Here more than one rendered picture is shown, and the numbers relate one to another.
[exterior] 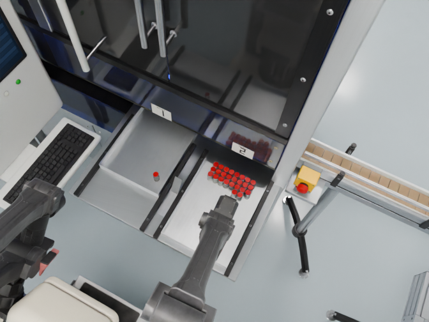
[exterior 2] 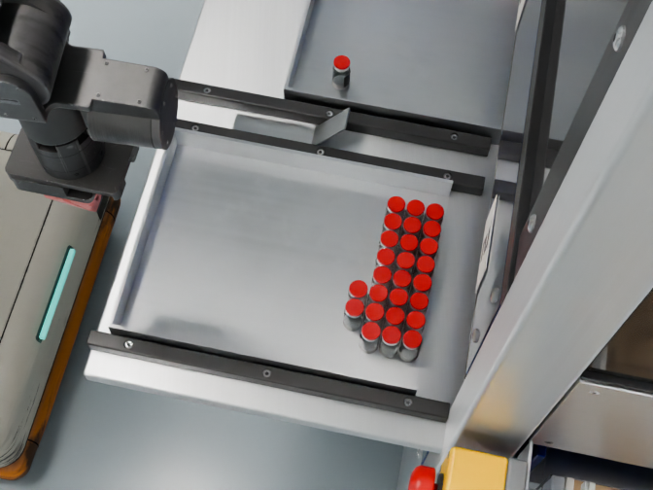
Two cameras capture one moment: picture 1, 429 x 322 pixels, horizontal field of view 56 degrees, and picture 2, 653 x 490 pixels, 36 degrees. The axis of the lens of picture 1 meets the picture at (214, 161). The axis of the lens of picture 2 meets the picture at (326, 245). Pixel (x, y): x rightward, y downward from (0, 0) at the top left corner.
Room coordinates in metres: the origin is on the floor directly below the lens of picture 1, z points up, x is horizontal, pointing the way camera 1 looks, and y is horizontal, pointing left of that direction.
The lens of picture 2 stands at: (0.43, -0.49, 1.93)
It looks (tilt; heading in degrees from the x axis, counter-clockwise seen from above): 65 degrees down; 77
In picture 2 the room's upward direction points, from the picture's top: 3 degrees clockwise
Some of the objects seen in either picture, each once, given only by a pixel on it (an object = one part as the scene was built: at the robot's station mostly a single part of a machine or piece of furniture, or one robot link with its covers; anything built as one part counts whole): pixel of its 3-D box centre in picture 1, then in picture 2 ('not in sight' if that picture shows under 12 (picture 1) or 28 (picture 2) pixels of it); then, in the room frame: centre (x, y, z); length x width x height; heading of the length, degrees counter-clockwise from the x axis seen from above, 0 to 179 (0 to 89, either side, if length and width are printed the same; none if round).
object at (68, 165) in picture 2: not in sight; (66, 140); (0.30, -0.02, 1.20); 0.10 x 0.07 x 0.07; 158
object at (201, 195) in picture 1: (215, 210); (287, 257); (0.49, -0.02, 0.90); 0.34 x 0.26 x 0.04; 158
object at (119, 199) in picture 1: (180, 182); (356, 150); (0.60, 0.12, 0.87); 0.70 x 0.48 x 0.02; 68
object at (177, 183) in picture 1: (170, 196); (290, 121); (0.52, 0.15, 0.91); 0.14 x 0.03 x 0.06; 159
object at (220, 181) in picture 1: (228, 184); (382, 273); (0.59, -0.06, 0.90); 0.18 x 0.02 x 0.05; 68
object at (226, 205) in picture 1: (221, 214); (89, 80); (0.34, -0.03, 1.29); 0.11 x 0.09 x 0.12; 162
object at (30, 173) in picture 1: (50, 166); not in sight; (0.63, 0.65, 0.82); 0.40 x 0.14 x 0.02; 157
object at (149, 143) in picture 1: (152, 145); (435, 38); (0.73, 0.25, 0.90); 0.34 x 0.26 x 0.04; 158
